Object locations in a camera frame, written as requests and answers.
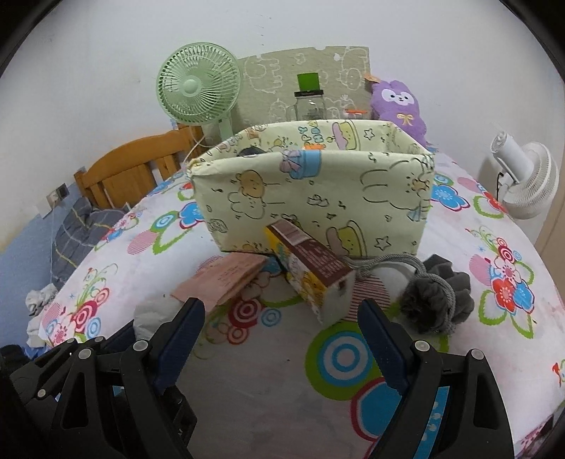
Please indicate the white crumpled cloth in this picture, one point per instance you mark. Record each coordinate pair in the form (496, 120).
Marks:
(39, 300)

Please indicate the grey plaid cloth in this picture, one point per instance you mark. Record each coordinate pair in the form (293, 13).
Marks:
(75, 238)

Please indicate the printed fabric storage box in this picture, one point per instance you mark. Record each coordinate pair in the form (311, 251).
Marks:
(309, 189)

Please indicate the glass jar with green lid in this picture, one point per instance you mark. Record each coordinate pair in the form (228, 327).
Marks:
(309, 106)

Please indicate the beige door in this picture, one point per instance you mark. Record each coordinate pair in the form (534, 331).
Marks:
(554, 238)

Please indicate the purple plush bunny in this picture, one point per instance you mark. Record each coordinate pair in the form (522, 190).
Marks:
(397, 101)

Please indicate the small orange-lid bottle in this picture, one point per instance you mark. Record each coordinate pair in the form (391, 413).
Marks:
(355, 112)

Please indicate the wall socket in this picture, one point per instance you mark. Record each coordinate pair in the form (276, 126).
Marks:
(62, 192)

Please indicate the small printed carton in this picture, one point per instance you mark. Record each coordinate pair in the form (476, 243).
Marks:
(318, 260)

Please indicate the pink packet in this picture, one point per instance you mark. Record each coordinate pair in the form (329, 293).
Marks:
(220, 278)

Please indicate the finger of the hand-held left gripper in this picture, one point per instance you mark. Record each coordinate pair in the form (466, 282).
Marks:
(44, 379)

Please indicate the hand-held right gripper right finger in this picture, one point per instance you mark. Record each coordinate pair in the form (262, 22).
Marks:
(384, 348)

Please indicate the wooden chair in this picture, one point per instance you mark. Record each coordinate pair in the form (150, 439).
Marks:
(128, 172)

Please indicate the white sock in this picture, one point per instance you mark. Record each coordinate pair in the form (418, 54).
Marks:
(152, 313)

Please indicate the floral tablecloth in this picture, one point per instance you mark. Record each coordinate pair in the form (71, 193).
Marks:
(265, 397)

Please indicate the green desk fan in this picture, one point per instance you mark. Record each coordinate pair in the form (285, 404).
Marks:
(194, 84)

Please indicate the green printed board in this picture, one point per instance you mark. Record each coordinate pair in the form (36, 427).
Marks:
(273, 75)

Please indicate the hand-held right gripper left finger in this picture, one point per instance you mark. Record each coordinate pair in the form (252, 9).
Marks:
(181, 340)

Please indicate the white standing fan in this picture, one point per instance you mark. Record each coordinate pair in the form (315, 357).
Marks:
(529, 176)

